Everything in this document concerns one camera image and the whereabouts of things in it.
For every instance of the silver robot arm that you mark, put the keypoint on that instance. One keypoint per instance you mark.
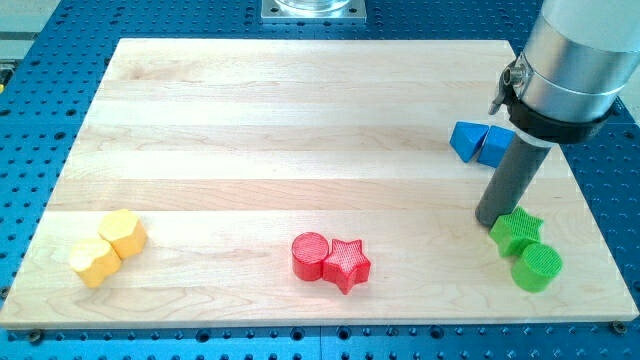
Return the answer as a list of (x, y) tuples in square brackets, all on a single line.
[(579, 55)]

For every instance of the red star block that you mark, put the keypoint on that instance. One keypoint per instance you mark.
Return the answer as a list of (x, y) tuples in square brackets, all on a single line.
[(346, 265)]

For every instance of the green star block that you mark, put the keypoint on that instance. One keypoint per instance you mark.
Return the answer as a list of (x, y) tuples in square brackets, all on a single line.
[(513, 232)]

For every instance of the red cylinder block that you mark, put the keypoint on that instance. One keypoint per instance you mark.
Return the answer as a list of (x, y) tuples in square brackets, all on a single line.
[(308, 251)]

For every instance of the wooden board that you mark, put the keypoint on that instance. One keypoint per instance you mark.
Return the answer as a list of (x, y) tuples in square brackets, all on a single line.
[(227, 150)]

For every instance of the blue triangle block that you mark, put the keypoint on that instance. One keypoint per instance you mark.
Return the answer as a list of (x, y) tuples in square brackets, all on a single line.
[(467, 138)]

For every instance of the blue cube block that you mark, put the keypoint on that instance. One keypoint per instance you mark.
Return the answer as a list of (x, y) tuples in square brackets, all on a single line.
[(495, 146)]

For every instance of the yellow hexagon block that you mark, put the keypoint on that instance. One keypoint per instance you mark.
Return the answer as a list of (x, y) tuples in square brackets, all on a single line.
[(124, 231)]

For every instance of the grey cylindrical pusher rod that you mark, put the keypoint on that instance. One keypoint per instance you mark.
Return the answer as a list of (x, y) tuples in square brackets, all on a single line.
[(510, 180)]

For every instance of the green cylinder block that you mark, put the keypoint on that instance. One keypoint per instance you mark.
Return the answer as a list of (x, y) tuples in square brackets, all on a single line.
[(537, 266)]

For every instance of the yellow heart block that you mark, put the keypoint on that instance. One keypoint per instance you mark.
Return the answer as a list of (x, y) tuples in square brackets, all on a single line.
[(93, 260)]

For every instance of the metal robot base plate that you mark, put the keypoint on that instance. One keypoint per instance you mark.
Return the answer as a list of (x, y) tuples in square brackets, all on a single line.
[(313, 11)]

